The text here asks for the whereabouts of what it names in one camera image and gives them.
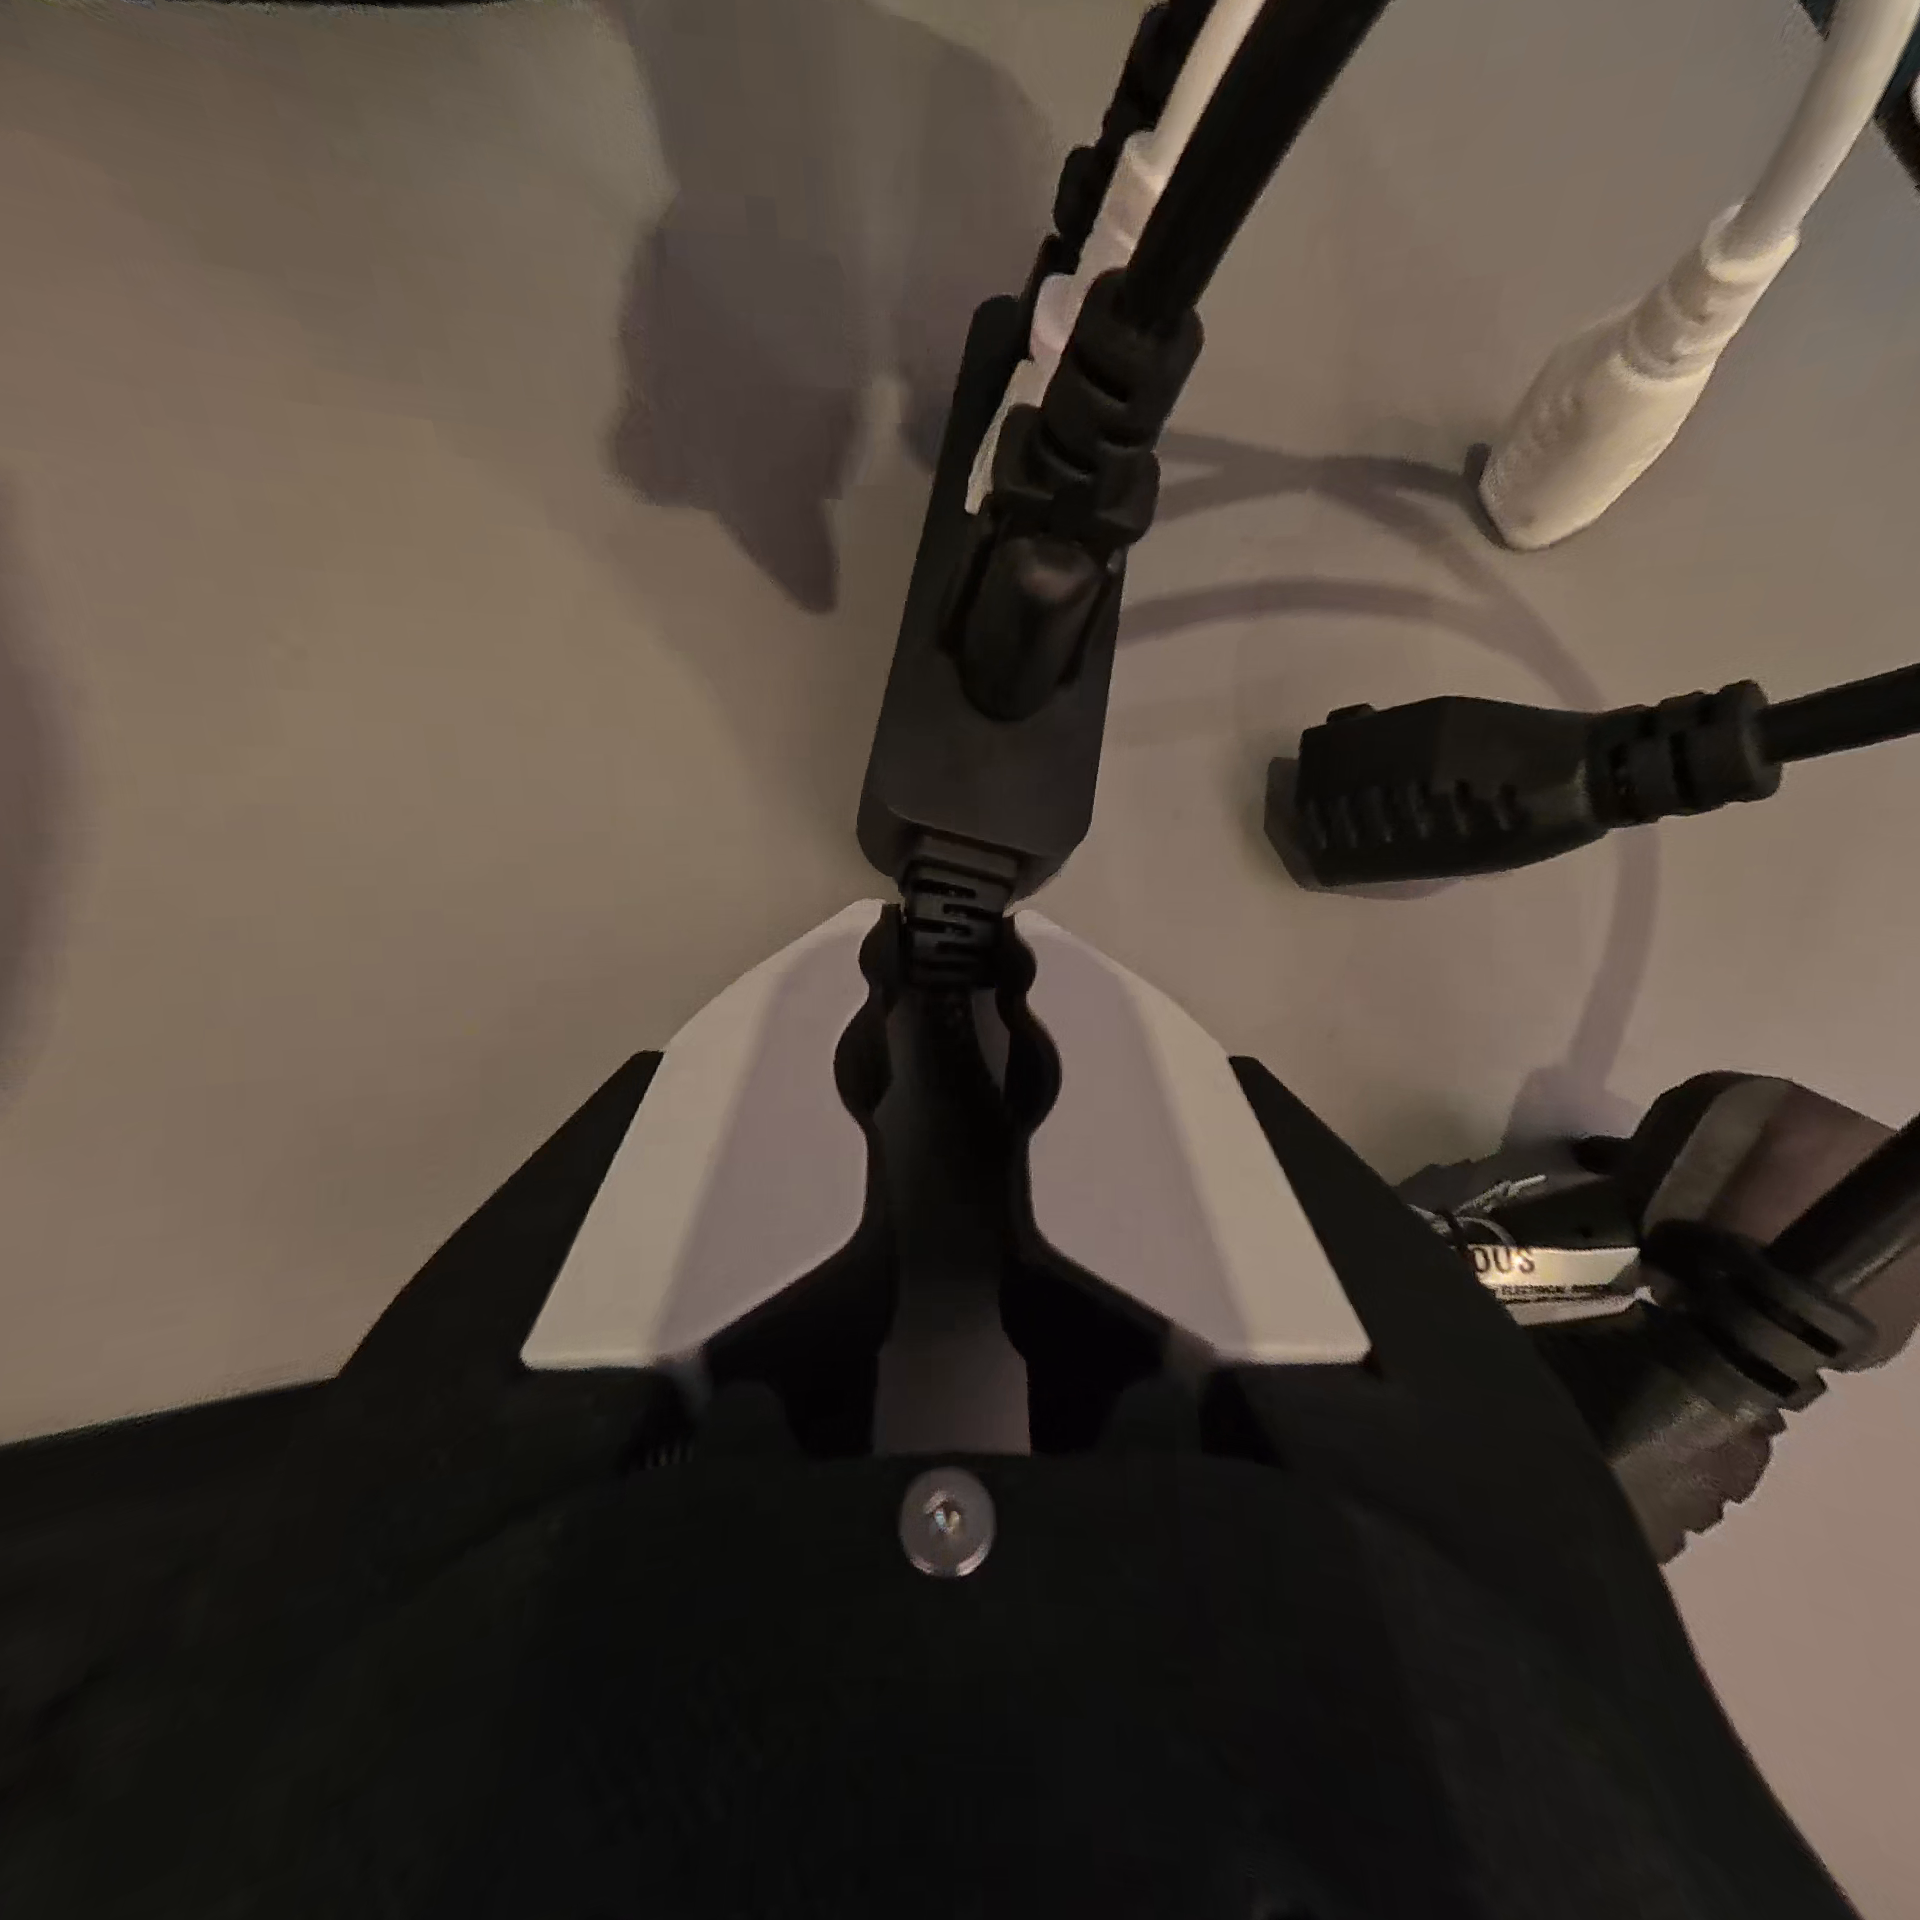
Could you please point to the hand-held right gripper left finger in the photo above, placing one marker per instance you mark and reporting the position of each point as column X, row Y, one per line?
column 721, row 1202

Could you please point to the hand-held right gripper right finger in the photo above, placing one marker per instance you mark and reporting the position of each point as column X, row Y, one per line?
column 1185, row 1202

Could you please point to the black power strip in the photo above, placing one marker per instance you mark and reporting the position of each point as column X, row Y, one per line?
column 974, row 781

